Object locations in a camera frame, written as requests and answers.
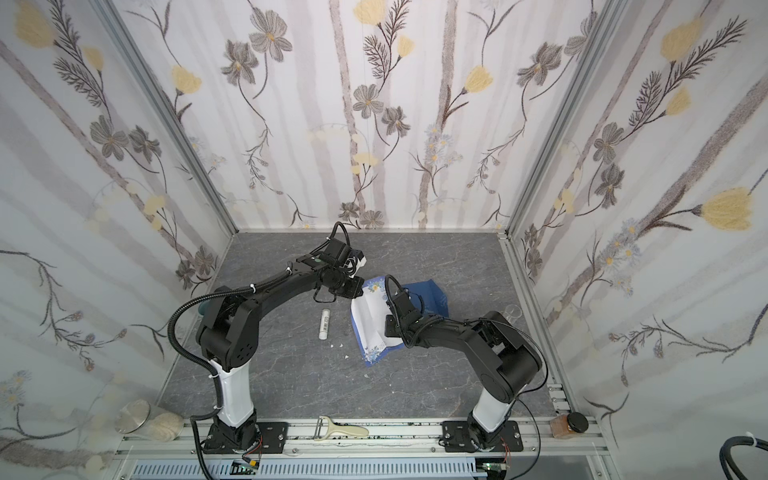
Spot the glass jar with metal lid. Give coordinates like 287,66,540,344
115,399,184,442

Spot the cream handled peeler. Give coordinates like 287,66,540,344
313,415,369,441

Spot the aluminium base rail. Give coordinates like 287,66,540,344
113,416,607,480

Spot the dark blue envelope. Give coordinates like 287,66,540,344
404,279,449,317

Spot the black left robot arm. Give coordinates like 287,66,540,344
196,257,364,454

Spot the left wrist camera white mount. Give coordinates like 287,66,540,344
320,238,367,278

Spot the white glue stick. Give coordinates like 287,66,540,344
318,309,331,340

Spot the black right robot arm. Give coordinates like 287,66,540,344
385,291,543,450

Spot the teal ceramic cup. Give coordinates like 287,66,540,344
197,300,210,316

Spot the black corrugated cable conduit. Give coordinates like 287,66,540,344
166,272,289,480

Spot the white letter paper blue border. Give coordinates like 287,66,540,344
351,276,404,367

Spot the clear glass cup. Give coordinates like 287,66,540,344
502,304,523,325

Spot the black cable bottom right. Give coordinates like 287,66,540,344
718,433,768,480

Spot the small jar black lid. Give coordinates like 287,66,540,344
549,412,589,439

